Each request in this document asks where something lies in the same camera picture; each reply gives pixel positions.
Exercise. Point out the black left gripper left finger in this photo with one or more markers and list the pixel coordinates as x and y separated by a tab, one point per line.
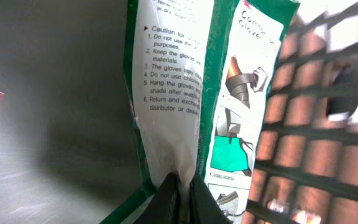
163	208

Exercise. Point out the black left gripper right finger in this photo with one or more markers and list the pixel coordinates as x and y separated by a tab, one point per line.
203	207

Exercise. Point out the green white gloves package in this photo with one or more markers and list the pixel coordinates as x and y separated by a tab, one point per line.
198	74

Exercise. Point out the dark mesh basket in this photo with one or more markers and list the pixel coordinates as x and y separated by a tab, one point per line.
66	145

